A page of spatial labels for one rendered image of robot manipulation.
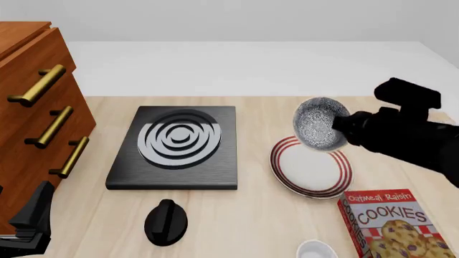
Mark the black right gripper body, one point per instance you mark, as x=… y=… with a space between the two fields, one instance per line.
x=360 y=129

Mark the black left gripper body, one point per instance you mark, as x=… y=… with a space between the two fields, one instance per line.
x=25 y=240

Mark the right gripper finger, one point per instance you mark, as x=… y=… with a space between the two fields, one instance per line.
x=342 y=123

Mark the black patterned bowl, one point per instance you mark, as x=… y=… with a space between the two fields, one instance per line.
x=315 y=121

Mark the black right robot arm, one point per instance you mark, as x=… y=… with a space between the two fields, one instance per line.
x=423 y=142

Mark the white plate with red rings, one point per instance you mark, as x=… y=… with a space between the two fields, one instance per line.
x=308 y=169

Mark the white ramekin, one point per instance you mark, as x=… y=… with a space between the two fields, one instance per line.
x=315 y=251

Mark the flat black stove plate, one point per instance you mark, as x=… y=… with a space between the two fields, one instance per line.
x=215 y=161

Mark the small wooden drawer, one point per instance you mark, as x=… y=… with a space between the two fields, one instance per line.
x=36 y=172

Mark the medium wooden drawer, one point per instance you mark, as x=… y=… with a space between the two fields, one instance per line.
x=21 y=126

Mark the oatmeal raisin cookies box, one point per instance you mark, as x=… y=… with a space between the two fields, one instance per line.
x=391 y=215

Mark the large wooden drawer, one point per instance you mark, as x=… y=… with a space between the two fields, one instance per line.
x=21 y=70

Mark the round black stove knob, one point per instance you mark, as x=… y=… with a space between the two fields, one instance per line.
x=165 y=223

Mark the wooden cabinet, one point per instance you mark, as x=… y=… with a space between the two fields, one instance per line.
x=18 y=29

